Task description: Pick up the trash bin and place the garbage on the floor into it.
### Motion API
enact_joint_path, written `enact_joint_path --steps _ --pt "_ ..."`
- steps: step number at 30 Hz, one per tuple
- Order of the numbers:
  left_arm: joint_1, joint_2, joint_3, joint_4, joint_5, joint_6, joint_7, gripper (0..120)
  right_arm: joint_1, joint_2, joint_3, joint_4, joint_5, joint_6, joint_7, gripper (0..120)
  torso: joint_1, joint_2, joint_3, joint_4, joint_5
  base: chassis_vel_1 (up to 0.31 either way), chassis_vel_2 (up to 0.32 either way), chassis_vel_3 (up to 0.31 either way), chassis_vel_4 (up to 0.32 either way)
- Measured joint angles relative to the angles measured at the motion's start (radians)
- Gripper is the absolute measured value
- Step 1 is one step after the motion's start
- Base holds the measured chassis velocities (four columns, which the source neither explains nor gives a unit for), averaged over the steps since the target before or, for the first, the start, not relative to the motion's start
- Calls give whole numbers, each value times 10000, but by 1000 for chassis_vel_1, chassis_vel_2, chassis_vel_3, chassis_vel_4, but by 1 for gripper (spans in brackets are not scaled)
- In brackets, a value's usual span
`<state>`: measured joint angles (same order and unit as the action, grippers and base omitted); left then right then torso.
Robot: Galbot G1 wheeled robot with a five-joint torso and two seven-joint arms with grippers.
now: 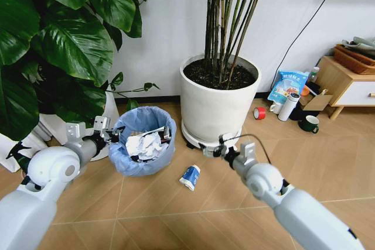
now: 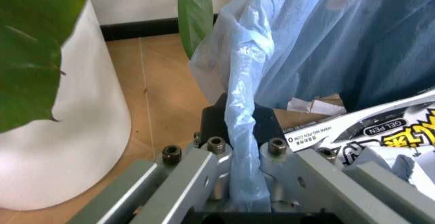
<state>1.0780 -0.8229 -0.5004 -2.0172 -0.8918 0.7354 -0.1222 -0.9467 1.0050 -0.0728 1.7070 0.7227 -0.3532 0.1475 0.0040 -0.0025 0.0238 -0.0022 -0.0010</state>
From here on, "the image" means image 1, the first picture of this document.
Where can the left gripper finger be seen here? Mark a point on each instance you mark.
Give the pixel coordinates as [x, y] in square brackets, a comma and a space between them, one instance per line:
[117, 130]
[114, 138]

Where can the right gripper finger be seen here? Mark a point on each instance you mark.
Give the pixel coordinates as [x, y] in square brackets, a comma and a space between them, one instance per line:
[225, 140]
[211, 151]

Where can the trash bin with blue bag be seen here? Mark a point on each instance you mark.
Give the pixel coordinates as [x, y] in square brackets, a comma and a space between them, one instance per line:
[137, 162]

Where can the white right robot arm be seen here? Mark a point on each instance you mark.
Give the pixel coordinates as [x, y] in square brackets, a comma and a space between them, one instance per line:
[281, 200]

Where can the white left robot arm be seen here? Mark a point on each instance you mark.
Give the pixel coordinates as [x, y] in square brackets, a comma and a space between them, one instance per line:
[44, 171]

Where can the white tapered plant pot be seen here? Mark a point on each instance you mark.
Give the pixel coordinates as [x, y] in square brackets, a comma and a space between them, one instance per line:
[109, 118]

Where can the white wheeled pot tray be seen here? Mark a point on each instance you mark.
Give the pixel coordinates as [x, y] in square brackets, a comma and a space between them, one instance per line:
[193, 136]

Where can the crumpled white paper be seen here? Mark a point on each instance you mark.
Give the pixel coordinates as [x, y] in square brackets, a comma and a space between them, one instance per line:
[143, 145]

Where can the crushed blue white paper cup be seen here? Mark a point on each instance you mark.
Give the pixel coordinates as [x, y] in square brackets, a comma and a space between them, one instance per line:
[190, 177]

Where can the large white plant pot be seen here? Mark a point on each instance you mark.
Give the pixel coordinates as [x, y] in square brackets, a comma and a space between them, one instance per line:
[218, 106]

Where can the red tape roll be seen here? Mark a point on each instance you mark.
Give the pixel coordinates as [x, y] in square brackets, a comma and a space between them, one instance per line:
[259, 113]

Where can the black and white wrapper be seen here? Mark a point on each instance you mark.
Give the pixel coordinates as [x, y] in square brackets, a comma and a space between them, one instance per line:
[165, 133]

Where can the white mug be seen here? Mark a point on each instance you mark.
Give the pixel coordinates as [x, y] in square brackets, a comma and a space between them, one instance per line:
[275, 107]

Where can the white thermos bottle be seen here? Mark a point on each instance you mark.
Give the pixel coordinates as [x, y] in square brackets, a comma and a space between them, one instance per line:
[288, 107]

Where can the dark green mug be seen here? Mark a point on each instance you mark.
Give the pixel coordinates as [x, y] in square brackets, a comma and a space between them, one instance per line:
[309, 123]

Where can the blue printed soil bag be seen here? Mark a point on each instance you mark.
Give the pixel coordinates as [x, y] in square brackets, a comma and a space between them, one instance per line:
[288, 85]

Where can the white paper bag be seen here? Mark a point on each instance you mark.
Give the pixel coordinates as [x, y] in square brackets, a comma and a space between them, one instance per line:
[11, 150]

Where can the orange round item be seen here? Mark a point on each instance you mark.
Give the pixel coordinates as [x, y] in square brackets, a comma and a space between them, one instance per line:
[306, 90]

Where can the brown cardboard box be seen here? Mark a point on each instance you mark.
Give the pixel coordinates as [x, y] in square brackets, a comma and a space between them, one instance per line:
[317, 102]

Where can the large green leaf plant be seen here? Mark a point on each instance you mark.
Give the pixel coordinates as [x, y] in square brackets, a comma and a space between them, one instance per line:
[58, 45]

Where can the green bottle with white cap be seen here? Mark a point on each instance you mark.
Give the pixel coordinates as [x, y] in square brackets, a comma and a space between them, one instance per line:
[314, 74]

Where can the bamboo plant stems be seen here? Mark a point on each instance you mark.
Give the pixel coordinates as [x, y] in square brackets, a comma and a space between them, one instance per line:
[231, 24]

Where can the wooden cabinet with white drawer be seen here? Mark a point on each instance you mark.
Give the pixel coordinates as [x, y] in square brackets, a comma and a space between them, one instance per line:
[348, 86]

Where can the brown woven basket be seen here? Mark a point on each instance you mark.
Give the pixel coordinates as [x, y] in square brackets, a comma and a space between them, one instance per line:
[355, 60]

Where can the grey green cloth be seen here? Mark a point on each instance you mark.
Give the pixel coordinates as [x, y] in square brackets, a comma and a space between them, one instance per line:
[359, 42]

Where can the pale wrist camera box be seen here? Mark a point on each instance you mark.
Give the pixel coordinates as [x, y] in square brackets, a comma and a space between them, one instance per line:
[102, 122]

